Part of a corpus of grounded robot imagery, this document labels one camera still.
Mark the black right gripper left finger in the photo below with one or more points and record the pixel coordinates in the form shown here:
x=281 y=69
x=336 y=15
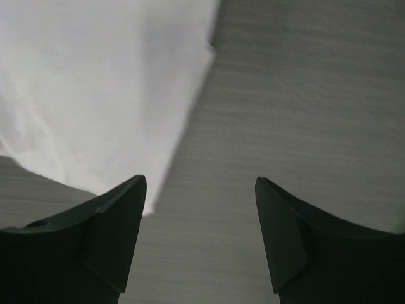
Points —
x=81 y=255

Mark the white t-shirt red print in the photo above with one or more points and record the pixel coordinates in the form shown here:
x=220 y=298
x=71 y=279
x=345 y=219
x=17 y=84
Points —
x=94 y=92

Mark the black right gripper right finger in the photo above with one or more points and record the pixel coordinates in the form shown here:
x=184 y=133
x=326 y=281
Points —
x=316 y=257

